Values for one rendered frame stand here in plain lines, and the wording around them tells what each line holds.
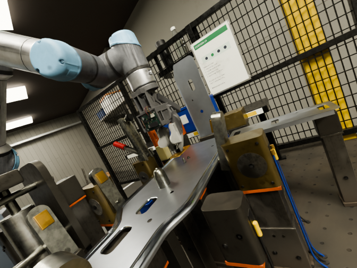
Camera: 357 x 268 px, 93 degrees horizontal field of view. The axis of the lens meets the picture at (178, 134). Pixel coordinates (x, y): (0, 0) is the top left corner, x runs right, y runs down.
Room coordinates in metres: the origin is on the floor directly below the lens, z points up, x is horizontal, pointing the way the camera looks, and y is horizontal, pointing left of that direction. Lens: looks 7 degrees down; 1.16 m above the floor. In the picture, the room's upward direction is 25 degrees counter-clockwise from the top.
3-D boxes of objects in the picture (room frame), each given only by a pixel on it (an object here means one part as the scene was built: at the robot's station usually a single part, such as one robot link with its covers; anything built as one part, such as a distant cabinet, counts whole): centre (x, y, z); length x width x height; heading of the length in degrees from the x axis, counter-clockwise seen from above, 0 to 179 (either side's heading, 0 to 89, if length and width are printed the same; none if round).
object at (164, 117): (0.50, 0.03, 1.19); 0.09 x 0.08 x 0.12; 147
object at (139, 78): (0.50, 0.03, 1.27); 0.08 x 0.08 x 0.05
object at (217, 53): (0.94, -0.36, 1.30); 0.23 x 0.02 x 0.31; 57
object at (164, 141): (0.51, 0.05, 1.09); 0.06 x 0.03 x 0.09; 147
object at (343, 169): (0.45, -0.38, 0.84); 0.05 x 0.05 x 0.29; 57
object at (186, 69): (0.74, -0.13, 1.17); 0.12 x 0.01 x 0.34; 57
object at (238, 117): (0.69, -0.24, 0.88); 0.08 x 0.08 x 0.36; 57
